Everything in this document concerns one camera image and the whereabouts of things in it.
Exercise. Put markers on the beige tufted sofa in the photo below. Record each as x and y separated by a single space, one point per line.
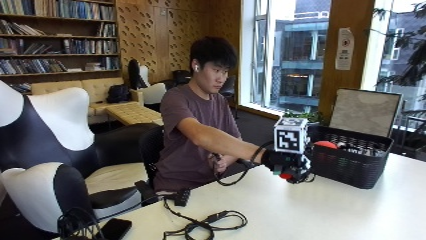
95 88

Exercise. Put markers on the large black and white armchair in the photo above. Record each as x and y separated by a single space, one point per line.
40 133

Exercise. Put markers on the the person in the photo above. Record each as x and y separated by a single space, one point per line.
191 116

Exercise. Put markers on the small black adapter box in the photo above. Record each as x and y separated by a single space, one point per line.
181 197

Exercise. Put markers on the small black and white chair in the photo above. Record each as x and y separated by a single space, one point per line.
148 91

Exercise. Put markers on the black woven plastic basket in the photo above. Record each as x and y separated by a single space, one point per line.
351 166

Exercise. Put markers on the black backpack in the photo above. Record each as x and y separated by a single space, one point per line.
119 94

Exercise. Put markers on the wooden bookshelf with books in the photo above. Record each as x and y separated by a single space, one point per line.
58 40

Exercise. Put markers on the white cube with black markers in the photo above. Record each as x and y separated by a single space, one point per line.
291 135

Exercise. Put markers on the black smartphone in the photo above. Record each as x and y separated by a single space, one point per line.
115 229

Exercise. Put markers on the dark chair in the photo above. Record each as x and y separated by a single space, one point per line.
228 87

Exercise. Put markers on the white paper wall notice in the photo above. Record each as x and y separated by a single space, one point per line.
345 50

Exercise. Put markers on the red round toy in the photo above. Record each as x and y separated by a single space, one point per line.
327 144

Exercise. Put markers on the black mesh office chair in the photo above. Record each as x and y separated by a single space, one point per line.
151 150

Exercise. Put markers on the beige board with dark frame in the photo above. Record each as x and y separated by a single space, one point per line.
365 111

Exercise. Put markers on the white and black lounge chair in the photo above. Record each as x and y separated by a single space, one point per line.
54 193

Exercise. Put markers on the green potted plant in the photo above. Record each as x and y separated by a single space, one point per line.
307 116

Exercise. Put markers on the beige tufted ottoman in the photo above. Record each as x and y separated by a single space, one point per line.
134 114

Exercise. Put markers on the dark armchair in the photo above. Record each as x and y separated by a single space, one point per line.
181 77

